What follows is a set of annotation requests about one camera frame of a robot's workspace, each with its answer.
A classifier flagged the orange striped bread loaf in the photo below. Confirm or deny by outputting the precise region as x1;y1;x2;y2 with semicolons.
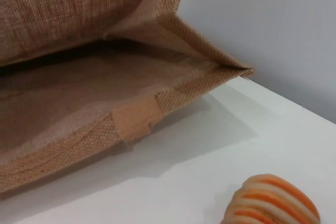
219;173;321;224

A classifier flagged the brown jute tote bag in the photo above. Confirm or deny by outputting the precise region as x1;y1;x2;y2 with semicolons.
0;0;255;194

